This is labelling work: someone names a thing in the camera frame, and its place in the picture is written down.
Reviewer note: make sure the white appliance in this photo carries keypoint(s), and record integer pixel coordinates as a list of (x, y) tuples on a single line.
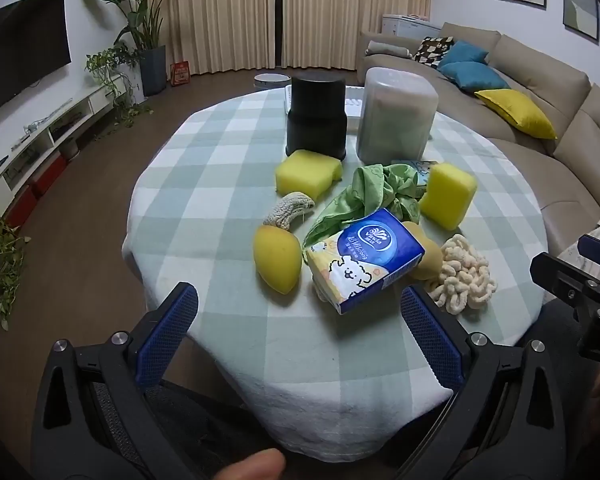
[(407, 26)]

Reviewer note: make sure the beige curtain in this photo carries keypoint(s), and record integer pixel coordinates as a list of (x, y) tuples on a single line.
[(355, 5), (204, 10)]

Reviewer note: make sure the green checkered tablecloth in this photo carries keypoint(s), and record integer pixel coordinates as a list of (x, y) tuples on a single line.
[(219, 160)]

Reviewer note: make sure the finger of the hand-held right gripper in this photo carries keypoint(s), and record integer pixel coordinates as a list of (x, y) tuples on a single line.
[(555, 272), (598, 248)]

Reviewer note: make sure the yellow rectangular sponge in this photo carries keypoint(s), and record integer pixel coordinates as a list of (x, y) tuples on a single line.
[(447, 197), (307, 172)]

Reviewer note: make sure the person's left hand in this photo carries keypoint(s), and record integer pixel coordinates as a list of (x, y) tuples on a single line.
[(250, 466)]

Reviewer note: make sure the small round pot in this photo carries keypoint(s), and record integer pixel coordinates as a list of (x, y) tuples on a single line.
[(69, 149)]

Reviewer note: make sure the grey trash can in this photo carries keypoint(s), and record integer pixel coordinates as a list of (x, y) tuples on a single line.
[(271, 79)]

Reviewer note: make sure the checkered pillow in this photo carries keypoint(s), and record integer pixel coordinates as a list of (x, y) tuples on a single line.
[(430, 50)]

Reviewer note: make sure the beige sofa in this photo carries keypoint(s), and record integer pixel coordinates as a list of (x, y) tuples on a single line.
[(555, 85)]

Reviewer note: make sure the green framed wall picture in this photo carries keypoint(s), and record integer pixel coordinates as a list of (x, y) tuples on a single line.
[(581, 10)]

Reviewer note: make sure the dark square planter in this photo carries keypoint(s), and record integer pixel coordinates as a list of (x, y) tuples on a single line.
[(153, 72)]

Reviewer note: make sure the black cylindrical container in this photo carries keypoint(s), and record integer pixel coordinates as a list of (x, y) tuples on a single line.
[(316, 115)]

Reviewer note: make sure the beige knitted cloth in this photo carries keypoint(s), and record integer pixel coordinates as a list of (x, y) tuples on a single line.
[(287, 210)]

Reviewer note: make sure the yellow teardrop sponge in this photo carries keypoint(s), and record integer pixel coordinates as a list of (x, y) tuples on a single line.
[(277, 260)]

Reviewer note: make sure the tan peanut-shaped sponge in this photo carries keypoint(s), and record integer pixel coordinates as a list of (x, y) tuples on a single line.
[(430, 255)]

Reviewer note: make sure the blue tissue pack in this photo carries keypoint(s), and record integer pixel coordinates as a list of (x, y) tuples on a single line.
[(365, 260)]

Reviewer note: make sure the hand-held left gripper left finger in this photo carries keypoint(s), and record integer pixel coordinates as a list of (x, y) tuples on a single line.
[(167, 332)]

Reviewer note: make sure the cream chenille sponge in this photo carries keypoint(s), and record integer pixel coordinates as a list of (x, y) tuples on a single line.
[(462, 275)]

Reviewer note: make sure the green cloth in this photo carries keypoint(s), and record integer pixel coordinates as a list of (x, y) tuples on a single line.
[(365, 192)]

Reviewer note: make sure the blue pillow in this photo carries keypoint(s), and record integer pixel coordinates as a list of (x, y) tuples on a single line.
[(475, 76), (465, 52)]

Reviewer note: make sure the translucent plastic container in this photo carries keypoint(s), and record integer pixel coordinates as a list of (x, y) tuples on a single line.
[(395, 115)]

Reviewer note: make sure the black television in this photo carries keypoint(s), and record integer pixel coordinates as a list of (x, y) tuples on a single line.
[(19, 55)]

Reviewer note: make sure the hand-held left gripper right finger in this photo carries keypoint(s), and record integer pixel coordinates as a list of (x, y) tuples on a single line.
[(432, 345)]

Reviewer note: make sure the white tv cabinet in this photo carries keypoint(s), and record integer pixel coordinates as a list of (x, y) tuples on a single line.
[(39, 135)]

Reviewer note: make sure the grey folded blanket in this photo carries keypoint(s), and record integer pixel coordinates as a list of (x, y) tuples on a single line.
[(387, 49)]

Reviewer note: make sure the white planter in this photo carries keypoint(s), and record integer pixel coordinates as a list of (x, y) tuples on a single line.
[(131, 85)]

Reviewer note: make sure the yellow pillow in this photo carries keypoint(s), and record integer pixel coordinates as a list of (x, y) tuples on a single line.
[(517, 112)]

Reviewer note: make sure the red paper bag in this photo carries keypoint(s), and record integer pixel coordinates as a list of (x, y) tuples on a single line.
[(179, 74)]

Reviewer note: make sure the trailing green plant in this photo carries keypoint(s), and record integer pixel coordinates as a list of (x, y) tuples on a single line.
[(104, 62)]

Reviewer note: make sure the tall leafy plant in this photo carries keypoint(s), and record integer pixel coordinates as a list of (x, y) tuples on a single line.
[(139, 10)]

